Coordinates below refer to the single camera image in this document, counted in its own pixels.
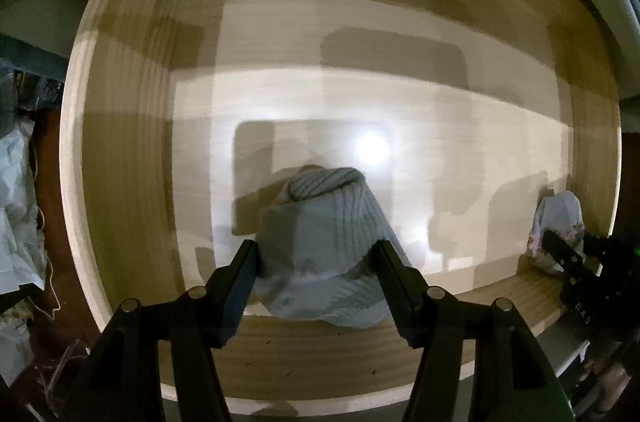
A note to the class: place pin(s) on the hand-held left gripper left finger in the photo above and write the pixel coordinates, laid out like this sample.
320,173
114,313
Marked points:
240,287

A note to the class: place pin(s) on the wooden drawer with grey front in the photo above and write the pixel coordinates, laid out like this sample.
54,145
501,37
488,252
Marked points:
350,77

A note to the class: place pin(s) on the blue packet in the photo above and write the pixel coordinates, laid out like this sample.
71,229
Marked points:
35,87

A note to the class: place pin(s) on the white plastic bag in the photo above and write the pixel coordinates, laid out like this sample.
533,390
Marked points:
17,212

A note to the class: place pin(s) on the person's right hand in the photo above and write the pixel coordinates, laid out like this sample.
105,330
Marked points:
607,377

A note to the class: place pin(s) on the grey ribbed underwear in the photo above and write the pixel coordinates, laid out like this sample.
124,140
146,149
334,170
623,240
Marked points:
320,227

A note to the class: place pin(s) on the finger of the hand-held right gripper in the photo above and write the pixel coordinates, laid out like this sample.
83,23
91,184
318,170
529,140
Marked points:
600,246
562,254

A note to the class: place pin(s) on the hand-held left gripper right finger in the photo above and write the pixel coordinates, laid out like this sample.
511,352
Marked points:
395,292

